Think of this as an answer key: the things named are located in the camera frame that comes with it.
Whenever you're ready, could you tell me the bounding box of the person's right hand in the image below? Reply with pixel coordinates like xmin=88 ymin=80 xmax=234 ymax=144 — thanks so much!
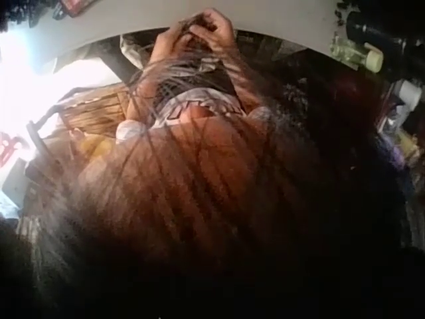
xmin=189 ymin=7 xmax=238 ymax=51

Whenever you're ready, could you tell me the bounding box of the person's left hand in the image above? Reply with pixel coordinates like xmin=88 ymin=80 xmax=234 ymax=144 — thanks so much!
xmin=148 ymin=23 xmax=195 ymax=66

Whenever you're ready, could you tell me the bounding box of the dark brown hair strand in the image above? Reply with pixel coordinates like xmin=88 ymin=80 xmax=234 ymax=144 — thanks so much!
xmin=174 ymin=11 xmax=216 ymax=49

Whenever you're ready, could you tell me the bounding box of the grey crumpled bag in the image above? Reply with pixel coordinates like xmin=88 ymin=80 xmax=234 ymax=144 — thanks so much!
xmin=118 ymin=33 xmax=157 ymax=71

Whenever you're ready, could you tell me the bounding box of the red and black packet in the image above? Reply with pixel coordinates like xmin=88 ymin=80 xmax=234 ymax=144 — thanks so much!
xmin=54 ymin=0 xmax=97 ymax=17

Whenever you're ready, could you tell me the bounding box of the woven wicker basket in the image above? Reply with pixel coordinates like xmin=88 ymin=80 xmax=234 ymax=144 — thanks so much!
xmin=56 ymin=82 xmax=133 ymax=137

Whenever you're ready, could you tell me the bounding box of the clear green bottle cream cap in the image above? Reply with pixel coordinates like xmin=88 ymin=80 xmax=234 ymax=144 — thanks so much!
xmin=329 ymin=35 xmax=384 ymax=74

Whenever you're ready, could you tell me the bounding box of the black bottle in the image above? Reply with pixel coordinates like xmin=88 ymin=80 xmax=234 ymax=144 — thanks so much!
xmin=345 ymin=9 xmax=425 ymax=64

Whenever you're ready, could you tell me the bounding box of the red printed item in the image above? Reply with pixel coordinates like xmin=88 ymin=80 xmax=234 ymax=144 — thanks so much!
xmin=0 ymin=131 xmax=26 ymax=167

